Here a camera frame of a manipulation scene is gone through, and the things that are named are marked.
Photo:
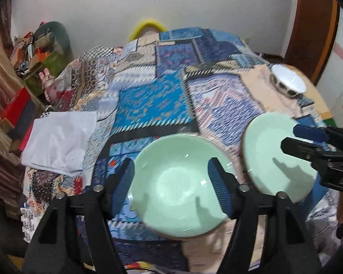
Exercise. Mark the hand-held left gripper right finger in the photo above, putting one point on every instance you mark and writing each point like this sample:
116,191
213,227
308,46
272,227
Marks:
220,188

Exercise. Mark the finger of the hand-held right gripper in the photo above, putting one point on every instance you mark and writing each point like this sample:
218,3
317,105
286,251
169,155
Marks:
303,148
308,132

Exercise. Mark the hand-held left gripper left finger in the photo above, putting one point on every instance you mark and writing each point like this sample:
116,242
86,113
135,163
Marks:
123,185

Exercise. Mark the green plate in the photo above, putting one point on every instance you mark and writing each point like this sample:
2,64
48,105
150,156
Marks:
263,154

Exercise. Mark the green bowl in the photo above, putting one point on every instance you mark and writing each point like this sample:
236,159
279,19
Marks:
174,191

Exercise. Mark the white bowl with dark dots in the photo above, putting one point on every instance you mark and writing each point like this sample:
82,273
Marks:
288,78

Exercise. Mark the white cloth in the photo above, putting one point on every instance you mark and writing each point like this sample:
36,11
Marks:
60,142

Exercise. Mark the patchwork printed blanket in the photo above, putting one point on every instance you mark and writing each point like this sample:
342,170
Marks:
160,97

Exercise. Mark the brown wooden door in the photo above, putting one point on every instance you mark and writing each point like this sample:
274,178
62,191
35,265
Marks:
311,28

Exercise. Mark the pink bunny toy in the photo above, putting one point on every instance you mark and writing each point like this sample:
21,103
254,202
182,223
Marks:
49,87

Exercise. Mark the red box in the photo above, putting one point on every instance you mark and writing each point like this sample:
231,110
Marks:
14,107

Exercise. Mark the brown striped curtain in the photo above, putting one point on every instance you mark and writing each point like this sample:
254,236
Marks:
0,97

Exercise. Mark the pile of cardboard boxes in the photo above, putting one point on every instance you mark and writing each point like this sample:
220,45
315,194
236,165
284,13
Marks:
28,57

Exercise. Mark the grey stuffed cushion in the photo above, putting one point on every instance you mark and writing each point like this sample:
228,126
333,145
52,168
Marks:
57,37

